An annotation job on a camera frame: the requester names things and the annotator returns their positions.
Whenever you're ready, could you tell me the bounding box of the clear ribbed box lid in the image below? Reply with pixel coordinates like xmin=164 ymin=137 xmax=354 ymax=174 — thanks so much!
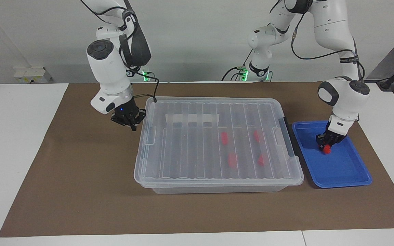
xmin=134 ymin=97 xmax=304 ymax=188

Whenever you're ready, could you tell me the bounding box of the blue plastic tray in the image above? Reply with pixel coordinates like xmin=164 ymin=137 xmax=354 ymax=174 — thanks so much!
xmin=292 ymin=120 xmax=372 ymax=189

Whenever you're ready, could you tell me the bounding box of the clear plastic storage box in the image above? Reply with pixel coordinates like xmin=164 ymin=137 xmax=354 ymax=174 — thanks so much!
xmin=135 ymin=97 xmax=304 ymax=194

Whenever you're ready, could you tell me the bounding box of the brown table mat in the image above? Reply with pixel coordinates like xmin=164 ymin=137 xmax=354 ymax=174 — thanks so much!
xmin=0 ymin=81 xmax=394 ymax=237

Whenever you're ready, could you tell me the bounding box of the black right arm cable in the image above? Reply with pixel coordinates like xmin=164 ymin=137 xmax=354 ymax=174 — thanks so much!
xmin=80 ymin=0 xmax=160 ymax=103

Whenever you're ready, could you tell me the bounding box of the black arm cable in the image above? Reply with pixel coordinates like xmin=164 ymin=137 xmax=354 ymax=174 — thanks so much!
xmin=80 ymin=0 xmax=160 ymax=103
xmin=271 ymin=0 xmax=366 ymax=81

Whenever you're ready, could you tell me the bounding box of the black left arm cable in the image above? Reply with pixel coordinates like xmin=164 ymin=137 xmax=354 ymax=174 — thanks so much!
xmin=271 ymin=0 xmax=366 ymax=81

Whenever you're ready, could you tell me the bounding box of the black base cable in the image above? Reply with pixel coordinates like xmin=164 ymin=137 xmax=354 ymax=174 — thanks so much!
xmin=222 ymin=51 xmax=254 ymax=81

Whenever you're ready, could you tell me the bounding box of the white wall power strip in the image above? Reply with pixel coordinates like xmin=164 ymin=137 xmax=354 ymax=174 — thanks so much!
xmin=14 ymin=66 xmax=52 ymax=83

